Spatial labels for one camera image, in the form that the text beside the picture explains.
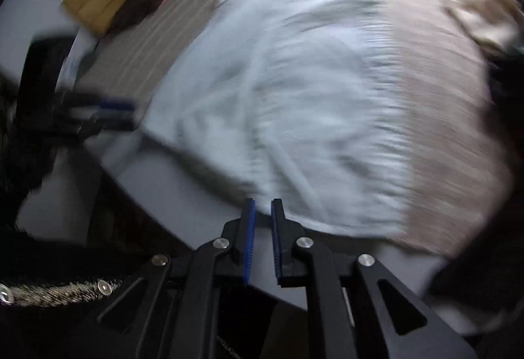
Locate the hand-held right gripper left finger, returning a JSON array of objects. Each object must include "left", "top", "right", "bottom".
[{"left": 61, "top": 199, "right": 258, "bottom": 359}]

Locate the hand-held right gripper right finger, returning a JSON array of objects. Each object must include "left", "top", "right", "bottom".
[{"left": 270, "top": 199, "right": 477, "bottom": 359}]

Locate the pink plaid bed blanket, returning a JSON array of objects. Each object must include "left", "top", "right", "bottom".
[{"left": 78, "top": 0, "right": 514, "bottom": 257}]

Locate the brown fleece blanket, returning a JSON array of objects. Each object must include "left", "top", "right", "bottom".
[{"left": 108, "top": 0, "right": 173, "bottom": 35}]

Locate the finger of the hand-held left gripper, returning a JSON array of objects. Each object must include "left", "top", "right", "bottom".
[
  {"left": 61, "top": 95, "right": 137, "bottom": 115},
  {"left": 61, "top": 115, "right": 138, "bottom": 144}
]

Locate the cream sweater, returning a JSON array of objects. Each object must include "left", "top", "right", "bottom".
[{"left": 446, "top": 0, "right": 524, "bottom": 54}]

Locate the white shirt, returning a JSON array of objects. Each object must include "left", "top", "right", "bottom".
[{"left": 141, "top": 0, "right": 410, "bottom": 238}]

